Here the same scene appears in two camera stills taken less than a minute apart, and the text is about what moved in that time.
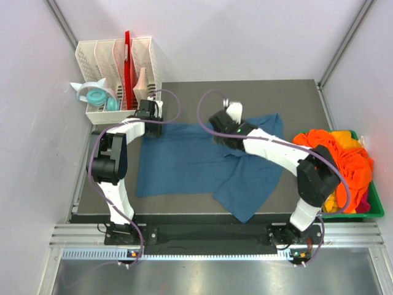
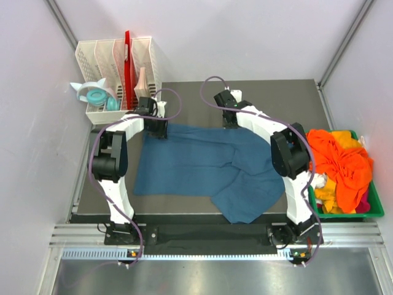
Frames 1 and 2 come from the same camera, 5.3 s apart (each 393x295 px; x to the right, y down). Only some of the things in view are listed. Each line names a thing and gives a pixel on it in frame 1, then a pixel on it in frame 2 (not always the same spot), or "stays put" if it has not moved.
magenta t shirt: [363, 206] stays put
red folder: [130, 76] stays put
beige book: [141, 90] stays put
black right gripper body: [218, 140] to [226, 125]
